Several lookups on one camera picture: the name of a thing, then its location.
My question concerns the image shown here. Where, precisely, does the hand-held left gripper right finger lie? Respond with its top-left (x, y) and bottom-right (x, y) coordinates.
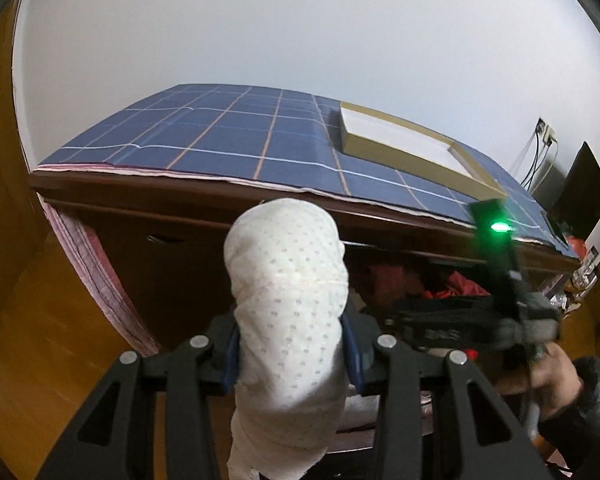
top-left (341, 310), bottom-right (551, 480)

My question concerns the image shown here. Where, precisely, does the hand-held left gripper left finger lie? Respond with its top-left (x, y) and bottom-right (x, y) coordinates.
top-left (37, 316), bottom-right (241, 480)

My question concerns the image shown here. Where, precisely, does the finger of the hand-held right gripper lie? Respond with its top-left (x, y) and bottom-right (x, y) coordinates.
top-left (385, 297), bottom-right (501, 353)

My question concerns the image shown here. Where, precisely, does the red underwear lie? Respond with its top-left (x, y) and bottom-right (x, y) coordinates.
top-left (425, 271), bottom-right (492, 303)

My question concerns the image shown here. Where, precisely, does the maroon underwear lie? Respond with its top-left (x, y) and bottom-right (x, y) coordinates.
top-left (370, 264), bottom-right (427, 297)

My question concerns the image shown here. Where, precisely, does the white dotted underwear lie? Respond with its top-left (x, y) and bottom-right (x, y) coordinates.
top-left (223, 198), bottom-right (351, 480)

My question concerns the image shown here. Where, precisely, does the gold-rimmed white box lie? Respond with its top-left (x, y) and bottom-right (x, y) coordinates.
top-left (339, 102), bottom-right (508, 200)

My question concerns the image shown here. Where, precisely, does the person's right forearm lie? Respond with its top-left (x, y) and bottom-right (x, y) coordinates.
top-left (535, 357), bottom-right (600, 476)

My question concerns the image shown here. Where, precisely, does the person's right hand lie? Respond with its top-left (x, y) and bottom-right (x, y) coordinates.
top-left (497, 345), bottom-right (581, 421)

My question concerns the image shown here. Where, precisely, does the red bag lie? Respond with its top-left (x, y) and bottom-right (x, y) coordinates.
top-left (566, 236), bottom-right (590, 262)

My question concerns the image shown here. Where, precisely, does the black monitor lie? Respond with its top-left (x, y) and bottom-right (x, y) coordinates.
top-left (549, 141), bottom-right (600, 241)

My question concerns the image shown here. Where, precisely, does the dark wooden dresser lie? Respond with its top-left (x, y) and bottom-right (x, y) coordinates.
top-left (30, 170), bottom-right (581, 461)

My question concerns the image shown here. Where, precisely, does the pink striped cloth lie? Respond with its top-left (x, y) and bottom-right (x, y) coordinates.
top-left (36, 162), bottom-right (162, 356)

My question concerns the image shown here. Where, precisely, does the blue plaid cloth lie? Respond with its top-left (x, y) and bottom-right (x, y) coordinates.
top-left (36, 84), bottom-right (581, 261)

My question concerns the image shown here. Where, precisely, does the wooden wardrobe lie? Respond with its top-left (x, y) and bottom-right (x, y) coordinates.
top-left (0, 10), bottom-right (46, 351)

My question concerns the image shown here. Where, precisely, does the black wall cable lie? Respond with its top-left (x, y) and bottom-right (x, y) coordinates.
top-left (527, 142), bottom-right (557, 192)

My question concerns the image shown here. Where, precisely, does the white wall cable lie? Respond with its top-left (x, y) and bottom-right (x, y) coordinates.
top-left (516, 129), bottom-right (540, 173)

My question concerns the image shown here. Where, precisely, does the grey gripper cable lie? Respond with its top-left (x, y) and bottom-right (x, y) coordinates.
top-left (522, 345), bottom-right (543, 443)

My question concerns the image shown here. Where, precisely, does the wall socket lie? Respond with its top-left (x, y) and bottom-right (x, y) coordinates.
top-left (534, 117), bottom-right (557, 146)

